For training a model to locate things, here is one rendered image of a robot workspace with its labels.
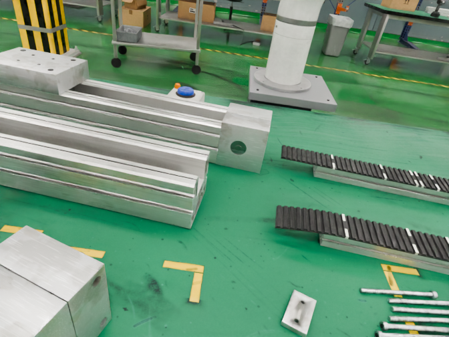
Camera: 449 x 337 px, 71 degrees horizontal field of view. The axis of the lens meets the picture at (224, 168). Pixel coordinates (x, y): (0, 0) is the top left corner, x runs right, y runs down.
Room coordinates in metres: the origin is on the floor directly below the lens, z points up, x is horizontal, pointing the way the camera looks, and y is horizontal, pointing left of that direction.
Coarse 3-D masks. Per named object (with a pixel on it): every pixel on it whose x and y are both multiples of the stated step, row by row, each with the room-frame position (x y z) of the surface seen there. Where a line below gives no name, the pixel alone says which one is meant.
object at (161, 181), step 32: (0, 128) 0.44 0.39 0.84; (32, 128) 0.44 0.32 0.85; (64, 128) 0.43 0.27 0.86; (96, 128) 0.45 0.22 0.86; (0, 160) 0.37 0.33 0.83; (32, 160) 0.37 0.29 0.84; (64, 160) 0.36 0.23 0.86; (96, 160) 0.36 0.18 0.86; (128, 160) 0.42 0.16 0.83; (160, 160) 0.42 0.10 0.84; (192, 160) 0.41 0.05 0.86; (32, 192) 0.36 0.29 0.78; (64, 192) 0.36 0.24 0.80; (96, 192) 0.35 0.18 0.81; (128, 192) 0.35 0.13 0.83; (160, 192) 0.34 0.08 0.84; (192, 192) 0.34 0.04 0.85
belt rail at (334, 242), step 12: (324, 240) 0.35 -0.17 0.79; (336, 240) 0.34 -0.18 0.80; (348, 240) 0.34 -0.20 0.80; (360, 252) 0.34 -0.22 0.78; (372, 252) 0.34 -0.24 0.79; (384, 252) 0.34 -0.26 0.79; (396, 252) 0.34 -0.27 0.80; (408, 264) 0.33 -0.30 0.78; (420, 264) 0.33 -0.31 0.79; (432, 264) 0.33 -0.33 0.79; (444, 264) 0.33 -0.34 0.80
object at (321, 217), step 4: (316, 212) 0.38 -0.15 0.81; (320, 212) 0.39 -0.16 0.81; (324, 212) 0.39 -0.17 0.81; (316, 216) 0.38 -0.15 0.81; (320, 216) 0.38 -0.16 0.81; (324, 216) 0.38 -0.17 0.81; (316, 220) 0.37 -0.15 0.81; (320, 220) 0.37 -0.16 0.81; (324, 220) 0.37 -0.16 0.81; (316, 224) 0.36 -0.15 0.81; (320, 224) 0.36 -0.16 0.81; (324, 224) 0.36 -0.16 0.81; (316, 228) 0.35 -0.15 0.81; (320, 228) 0.35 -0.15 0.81; (324, 228) 0.35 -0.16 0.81; (328, 228) 0.35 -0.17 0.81; (316, 232) 0.34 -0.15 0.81; (320, 232) 0.34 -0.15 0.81; (324, 232) 0.34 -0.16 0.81; (328, 232) 0.34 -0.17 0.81
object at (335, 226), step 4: (328, 212) 0.39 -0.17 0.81; (328, 216) 0.38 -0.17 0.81; (332, 216) 0.38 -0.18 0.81; (336, 216) 0.38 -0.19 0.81; (328, 220) 0.37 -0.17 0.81; (332, 220) 0.37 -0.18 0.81; (336, 220) 0.37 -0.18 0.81; (328, 224) 0.36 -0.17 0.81; (332, 224) 0.36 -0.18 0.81; (336, 224) 0.36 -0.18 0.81; (340, 224) 0.37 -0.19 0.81; (332, 228) 0.35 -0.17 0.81; (336, 228) 0.36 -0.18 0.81; (340, 228) 0.35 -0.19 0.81; (332, 232) 0.34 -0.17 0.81; (336, 232) 0.35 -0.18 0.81; (340, 232) 0.35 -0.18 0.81; (336, 236) 0.34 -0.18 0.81; (340, 236) 0.34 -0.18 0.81
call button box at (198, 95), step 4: (172, 92) 0.72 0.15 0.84; (176, 92) 0.71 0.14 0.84; (196, 92) 0.74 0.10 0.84; (200, 92) 0.74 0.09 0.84; (176, 96) 0.69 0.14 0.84; (180, 96) 0.69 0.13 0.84; (184, 96) 0.69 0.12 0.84; (188, 96) 0.70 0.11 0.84; (192, 96) 0.70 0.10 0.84; (196, 96) 0.71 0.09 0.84; (200, 96) 0.72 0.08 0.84; (196, 100) 0.69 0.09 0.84; (200, 100) 0.71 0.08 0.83
